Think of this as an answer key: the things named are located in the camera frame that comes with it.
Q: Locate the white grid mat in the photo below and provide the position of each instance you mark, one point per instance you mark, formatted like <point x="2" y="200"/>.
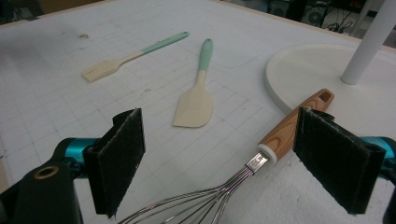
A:
<point x="62" y="93"/>

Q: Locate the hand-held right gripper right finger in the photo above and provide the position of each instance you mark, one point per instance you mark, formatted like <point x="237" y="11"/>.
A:
<point x="336" y="165"/>

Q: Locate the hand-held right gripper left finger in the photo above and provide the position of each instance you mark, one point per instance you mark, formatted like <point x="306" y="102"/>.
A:
<point x="118" y="161"/>

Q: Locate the black computer tower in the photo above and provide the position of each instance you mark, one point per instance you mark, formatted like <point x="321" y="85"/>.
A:
<point x="313" y="15"/>

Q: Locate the white utensil stand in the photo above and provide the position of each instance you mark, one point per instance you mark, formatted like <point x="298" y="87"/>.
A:
<point x="317" y="71"/>

